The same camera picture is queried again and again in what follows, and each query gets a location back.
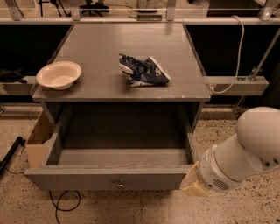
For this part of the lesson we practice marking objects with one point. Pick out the yellow covered gripper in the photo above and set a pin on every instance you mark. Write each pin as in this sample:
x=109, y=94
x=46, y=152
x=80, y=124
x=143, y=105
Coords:
x=210, y=173

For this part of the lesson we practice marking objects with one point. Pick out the grey top drawer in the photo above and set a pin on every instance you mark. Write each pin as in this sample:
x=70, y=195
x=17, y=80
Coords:
x=118, y=146

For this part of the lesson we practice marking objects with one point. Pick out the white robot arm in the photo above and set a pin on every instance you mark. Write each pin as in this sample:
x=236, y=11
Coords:
x=253, y=149

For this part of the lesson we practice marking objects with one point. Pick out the grey drawer cabinet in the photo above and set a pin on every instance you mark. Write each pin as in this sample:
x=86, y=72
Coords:
x=102, y=86

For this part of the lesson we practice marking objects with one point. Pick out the blue white chip bag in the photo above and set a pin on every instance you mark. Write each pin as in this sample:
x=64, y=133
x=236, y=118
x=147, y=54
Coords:
x=141, y=73

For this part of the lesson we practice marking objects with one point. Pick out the cardboard box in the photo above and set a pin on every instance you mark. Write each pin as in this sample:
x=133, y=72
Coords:
x=36, y=142

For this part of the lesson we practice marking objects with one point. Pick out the white bowl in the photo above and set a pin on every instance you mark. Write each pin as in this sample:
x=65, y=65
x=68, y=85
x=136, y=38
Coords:
x=59, y=75

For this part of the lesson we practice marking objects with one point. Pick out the black rod on floor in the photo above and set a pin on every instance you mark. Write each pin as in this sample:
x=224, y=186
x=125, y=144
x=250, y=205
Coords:
x=3, y=163

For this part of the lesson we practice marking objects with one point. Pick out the grey metal rail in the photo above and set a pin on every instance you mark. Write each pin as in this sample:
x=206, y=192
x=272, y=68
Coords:
x=236, y=86

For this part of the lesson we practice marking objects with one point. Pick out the black object on left rail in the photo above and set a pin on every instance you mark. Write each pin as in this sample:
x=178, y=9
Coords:
x=11, y=76

